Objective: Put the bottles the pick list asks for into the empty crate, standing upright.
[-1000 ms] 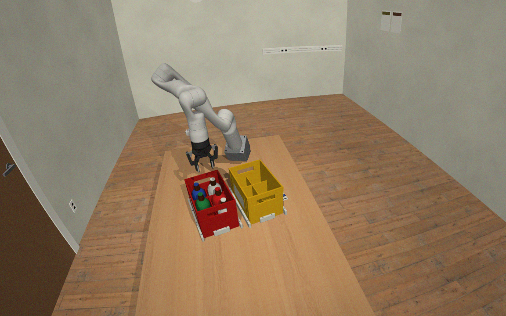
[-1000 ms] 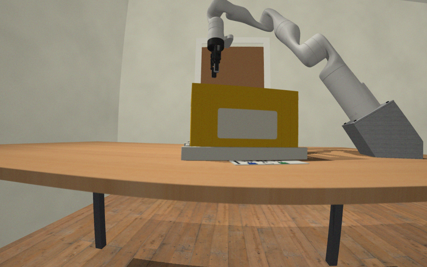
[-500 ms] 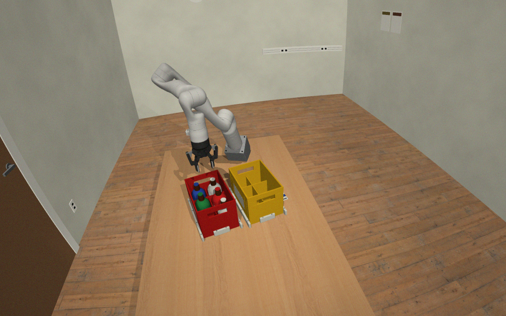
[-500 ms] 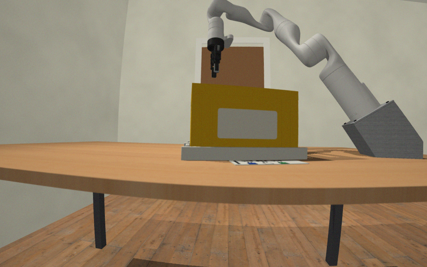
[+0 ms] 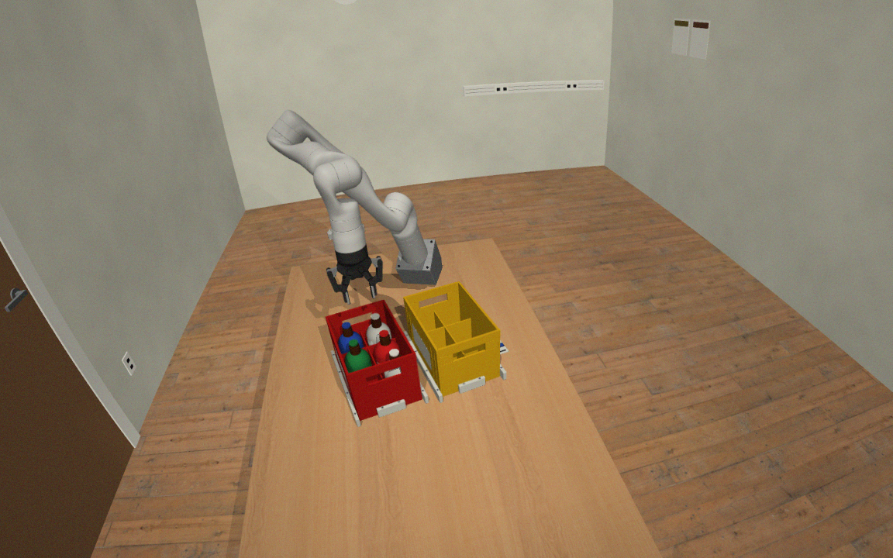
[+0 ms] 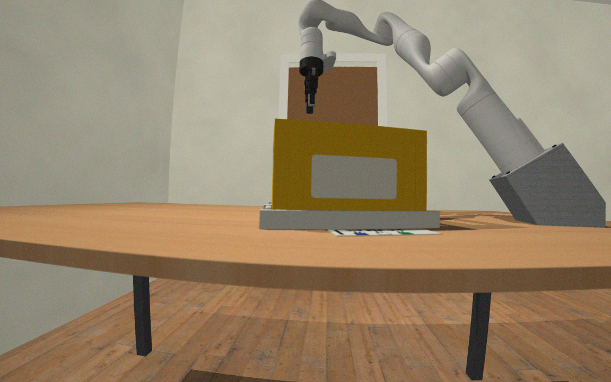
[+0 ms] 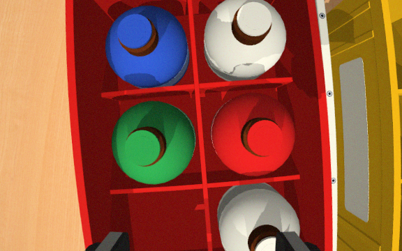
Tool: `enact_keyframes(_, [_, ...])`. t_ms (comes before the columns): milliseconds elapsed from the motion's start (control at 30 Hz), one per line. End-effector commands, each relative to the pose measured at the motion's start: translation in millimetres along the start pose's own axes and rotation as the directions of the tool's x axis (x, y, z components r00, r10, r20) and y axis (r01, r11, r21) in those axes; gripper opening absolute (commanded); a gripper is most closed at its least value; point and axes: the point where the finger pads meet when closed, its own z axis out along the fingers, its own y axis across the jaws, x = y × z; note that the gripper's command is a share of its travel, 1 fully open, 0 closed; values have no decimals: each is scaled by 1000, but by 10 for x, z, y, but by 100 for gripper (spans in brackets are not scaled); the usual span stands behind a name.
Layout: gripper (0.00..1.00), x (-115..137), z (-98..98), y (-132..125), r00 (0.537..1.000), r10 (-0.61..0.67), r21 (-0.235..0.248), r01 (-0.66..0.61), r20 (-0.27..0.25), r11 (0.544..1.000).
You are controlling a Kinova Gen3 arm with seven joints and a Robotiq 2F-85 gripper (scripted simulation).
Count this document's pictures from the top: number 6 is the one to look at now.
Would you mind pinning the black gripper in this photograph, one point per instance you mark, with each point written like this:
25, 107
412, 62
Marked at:
311, 67

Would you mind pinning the white paper pick list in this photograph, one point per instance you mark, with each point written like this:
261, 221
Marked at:
383, 232

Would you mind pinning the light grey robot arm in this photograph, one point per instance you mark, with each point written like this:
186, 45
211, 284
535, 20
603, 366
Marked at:
507, 139

